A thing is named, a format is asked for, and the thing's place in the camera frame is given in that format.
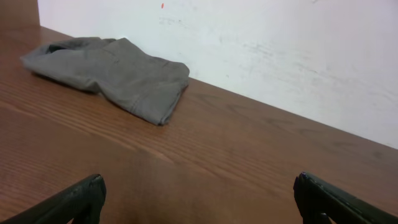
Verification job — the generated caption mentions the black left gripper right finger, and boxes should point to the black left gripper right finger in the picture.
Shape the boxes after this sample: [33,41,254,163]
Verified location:
[294,172,397,224]

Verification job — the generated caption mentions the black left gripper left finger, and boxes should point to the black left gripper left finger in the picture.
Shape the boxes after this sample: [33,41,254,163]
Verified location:
[1,174,106,224]

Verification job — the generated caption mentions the folded grey shorts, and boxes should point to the folded grey shorts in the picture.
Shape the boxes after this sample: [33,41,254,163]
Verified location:
[21,37,190,126]

